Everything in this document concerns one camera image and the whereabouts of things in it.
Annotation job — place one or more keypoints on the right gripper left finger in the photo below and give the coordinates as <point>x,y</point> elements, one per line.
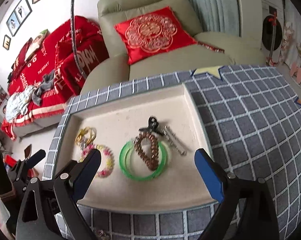
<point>83,174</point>

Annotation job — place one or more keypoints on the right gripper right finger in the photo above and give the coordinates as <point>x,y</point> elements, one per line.
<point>212,175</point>

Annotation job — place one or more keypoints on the gold hair ties charm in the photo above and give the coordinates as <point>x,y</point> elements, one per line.
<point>85,137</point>

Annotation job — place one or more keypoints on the green jade bangle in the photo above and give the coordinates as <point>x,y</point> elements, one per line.
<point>125,156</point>

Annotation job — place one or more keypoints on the silver hair clip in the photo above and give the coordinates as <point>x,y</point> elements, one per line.
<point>173,140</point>

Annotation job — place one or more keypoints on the black hair claw clip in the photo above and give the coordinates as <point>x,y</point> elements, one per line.
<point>153,126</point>

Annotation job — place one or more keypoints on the cream jewelry tray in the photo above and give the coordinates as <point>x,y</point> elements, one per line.
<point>180,185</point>

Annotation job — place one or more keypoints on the white clothing on bed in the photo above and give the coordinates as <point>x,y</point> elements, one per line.
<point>18,103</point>

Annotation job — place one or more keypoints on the grey cloth on bed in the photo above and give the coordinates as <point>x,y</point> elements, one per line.
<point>46,84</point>

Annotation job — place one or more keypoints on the yellow star sticker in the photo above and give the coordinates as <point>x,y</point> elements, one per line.
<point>213,71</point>

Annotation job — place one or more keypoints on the red broom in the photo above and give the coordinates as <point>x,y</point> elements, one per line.
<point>273,21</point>

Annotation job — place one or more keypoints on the large framed photo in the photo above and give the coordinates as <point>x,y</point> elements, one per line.
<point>18,16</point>

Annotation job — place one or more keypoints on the red embroidered cushion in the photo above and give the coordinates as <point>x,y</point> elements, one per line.
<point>155,33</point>

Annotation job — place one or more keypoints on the green leather armchair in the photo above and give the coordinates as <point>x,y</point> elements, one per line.
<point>116,69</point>

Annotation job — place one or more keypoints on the teal curtain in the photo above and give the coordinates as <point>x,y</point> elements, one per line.
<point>218,15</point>

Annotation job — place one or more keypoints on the white washing machine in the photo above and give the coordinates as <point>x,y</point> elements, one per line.
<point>268,8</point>

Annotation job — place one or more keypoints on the flexible gooseneck phone holder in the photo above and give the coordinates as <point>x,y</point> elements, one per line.
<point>73,40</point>

